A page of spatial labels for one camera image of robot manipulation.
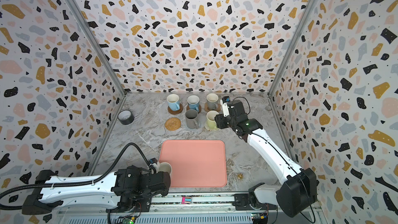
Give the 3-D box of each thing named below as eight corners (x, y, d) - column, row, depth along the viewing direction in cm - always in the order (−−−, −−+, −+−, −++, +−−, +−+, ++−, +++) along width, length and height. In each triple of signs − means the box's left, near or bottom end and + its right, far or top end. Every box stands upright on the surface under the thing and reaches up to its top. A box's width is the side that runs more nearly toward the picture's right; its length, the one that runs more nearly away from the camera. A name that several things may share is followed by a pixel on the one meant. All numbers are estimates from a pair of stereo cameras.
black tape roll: (118, 124, 105) (114, 120, 101) (122, 113, 111) (120, 109, 107) (132, 124, 105) (129, 120, 101) (136, 113, 111) (133, 109, 107)
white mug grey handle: (206, 112, 112) (206, 102, 104) (206, 102, 118) (206, 92, 110) (217, 112, 112) (218, 102, 104) (217, 102, 118) (218, 92, 110)
